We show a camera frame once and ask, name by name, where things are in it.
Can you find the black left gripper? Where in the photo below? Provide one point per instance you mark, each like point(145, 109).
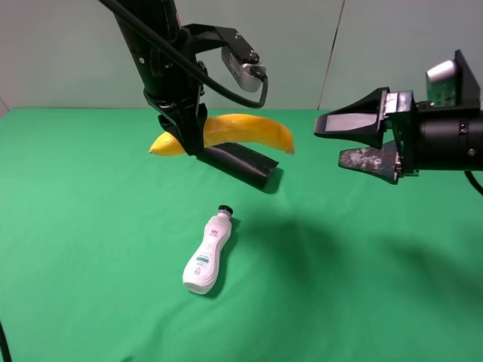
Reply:
point(167, 86)

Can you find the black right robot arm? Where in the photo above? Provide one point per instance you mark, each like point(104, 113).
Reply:
point(449, 138)

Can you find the white bottle black cap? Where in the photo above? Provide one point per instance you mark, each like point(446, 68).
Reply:
point(201, 272)

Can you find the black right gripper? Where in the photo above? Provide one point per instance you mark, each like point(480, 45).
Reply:
point(362, 122)

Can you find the yellow banana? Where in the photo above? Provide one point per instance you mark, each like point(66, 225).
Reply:
point(228, 128)

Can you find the green table cloth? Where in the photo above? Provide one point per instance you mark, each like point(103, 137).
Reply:
point(333, 266)

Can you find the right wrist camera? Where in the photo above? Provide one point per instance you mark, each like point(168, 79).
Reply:
point(452, 83)

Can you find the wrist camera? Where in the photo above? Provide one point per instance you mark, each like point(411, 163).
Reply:
point(242, 61)
point(452, 83)

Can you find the black rectangular case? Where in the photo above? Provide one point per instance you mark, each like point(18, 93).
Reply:
point(244, 164)

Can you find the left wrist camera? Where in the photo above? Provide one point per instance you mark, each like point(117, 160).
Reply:
point(242, 61)

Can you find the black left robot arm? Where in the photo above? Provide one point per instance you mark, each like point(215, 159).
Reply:
point(160, 17)

